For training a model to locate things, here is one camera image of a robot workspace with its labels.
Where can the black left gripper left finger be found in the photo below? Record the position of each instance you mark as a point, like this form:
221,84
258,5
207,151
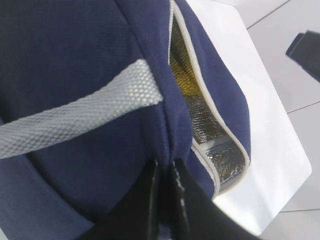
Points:
135,217

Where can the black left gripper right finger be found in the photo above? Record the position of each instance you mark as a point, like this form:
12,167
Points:
194,215

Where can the navy blue lunch bag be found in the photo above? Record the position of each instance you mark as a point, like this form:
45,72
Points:
89,95

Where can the yellow banana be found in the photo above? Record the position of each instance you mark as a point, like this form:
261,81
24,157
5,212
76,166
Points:
188,85

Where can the dark object on floor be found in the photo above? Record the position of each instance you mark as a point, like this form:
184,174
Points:
305,51

